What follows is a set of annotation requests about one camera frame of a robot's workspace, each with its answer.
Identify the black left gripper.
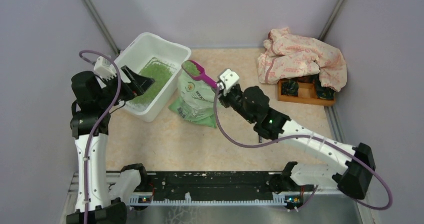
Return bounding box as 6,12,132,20
97,65,155,108

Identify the white plastic litter box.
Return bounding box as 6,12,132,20
115,32,192,122

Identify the green cat litter bag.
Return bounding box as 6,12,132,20
168,72,217,128

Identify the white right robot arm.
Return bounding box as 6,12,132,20
214,83,376,200

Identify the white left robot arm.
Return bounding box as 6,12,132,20
66,66,155,224

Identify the green litter in box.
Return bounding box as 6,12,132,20
127,57,176,109

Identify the green litter in scoop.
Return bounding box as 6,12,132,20
182,60,201,77

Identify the dark patterned item left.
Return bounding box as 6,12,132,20
281,80,299,96

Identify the dark patterned item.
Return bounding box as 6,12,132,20
281,80,299,96
313,76,335,100

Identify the wooden tray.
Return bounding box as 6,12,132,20
277,79,336,107

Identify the pink patterned cloth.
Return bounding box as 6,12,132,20
256,27,348,92

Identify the dark patterned item right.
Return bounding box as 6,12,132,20
313,76,335,100

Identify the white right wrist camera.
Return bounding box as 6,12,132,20
216,69,240,96

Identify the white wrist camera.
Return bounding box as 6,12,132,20
94,56,117,80
216,69,240,96

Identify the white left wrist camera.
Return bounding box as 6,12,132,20
94,56,117,80

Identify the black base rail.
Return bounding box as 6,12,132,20
105,170,319,207

